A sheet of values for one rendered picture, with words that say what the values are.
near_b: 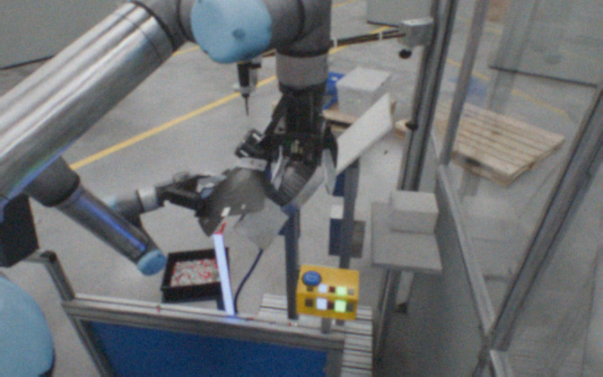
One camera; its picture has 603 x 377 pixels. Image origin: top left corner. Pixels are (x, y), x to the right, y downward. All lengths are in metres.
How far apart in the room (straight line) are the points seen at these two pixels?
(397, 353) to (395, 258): 0.89
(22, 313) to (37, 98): 0.22
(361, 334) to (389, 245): 0.81
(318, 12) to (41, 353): 0.43
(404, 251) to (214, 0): 1.21
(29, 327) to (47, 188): 0.64
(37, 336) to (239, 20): 0.32
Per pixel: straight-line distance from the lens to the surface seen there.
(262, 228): 1.35
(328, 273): 1.09
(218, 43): 0.44
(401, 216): 1.52
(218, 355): 1.46
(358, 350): 2.15
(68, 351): 2.53
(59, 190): 0.97
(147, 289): 2.62
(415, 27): 1.41
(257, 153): 1.33
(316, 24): 0.52
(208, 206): 1.19
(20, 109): 0.47
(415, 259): 1.47
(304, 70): 0.53
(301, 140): 0.58
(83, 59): 0.49
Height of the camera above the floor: 1.88
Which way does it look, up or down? 34 degrees down
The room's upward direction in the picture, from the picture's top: straight up
